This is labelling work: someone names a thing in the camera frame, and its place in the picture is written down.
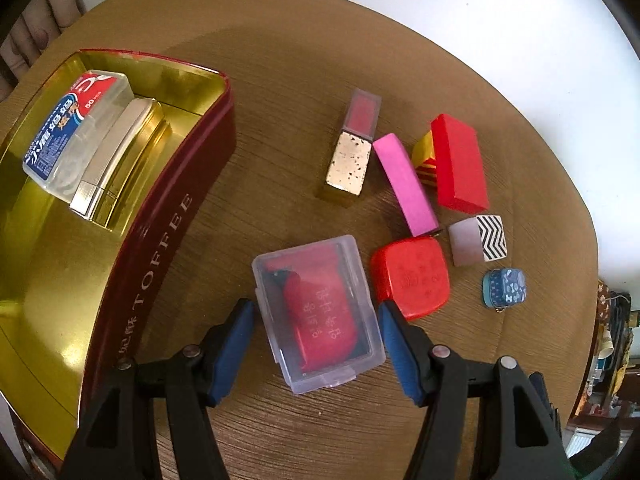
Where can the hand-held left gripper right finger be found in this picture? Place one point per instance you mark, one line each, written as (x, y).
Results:
(402, 355)

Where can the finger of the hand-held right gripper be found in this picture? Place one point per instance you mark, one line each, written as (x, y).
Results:
(539, 387)

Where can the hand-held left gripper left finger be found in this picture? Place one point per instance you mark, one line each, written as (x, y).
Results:
(232, 345)

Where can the red rounded square box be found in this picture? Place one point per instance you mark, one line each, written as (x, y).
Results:
(412, 277)

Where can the clear plastic case red insert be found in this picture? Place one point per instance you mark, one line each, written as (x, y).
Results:
(320, 310)

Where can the small blue patterned tin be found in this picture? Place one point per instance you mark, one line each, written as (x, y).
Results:
(505, 287)

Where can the white cube with zigzag print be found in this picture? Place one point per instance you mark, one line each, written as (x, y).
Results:
(475, 240)

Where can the pink rectangular block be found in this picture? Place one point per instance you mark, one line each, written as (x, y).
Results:
(405, 185)

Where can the red and gold tin box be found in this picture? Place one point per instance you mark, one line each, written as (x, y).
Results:
(65, 270)

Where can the yellow and red striped box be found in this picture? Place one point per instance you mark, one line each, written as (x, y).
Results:
(425, 160)

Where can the red rectangular box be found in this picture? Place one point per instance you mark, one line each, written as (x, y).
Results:
(460, 165)

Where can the white paper cup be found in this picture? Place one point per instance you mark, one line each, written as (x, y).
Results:
(605, 342)

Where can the cluttered shelf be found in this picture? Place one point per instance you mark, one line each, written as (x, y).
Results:
(612, 350)

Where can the white and silver slim case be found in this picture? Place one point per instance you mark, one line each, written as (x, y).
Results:
(117, 155)

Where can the clear floss pick box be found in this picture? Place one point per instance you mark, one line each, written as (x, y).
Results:
(75, 132)

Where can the beige curtain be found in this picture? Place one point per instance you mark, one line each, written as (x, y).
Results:
(35, 25)

